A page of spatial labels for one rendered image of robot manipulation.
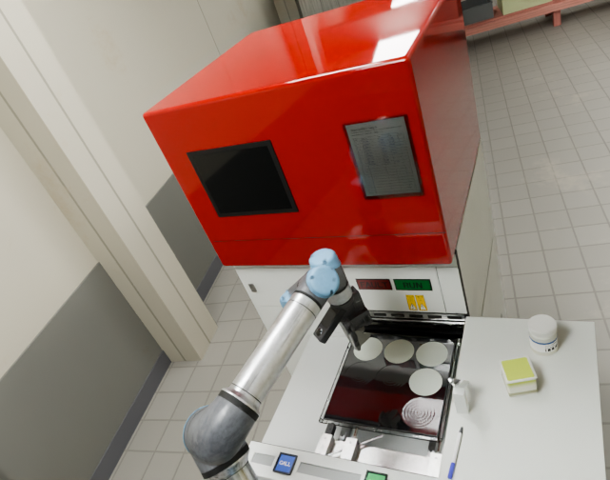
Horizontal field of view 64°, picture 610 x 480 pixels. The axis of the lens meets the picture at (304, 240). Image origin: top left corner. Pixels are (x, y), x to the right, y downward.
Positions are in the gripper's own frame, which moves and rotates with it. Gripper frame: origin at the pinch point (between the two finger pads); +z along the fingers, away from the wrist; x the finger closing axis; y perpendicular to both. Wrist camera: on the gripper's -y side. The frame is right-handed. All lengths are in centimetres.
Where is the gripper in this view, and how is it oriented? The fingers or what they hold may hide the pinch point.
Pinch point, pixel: (355, 348)
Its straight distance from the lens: 149.7
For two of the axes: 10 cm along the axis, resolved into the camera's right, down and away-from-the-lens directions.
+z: 3.6, 7.7, 5.3
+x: -3.9, -3.9, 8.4
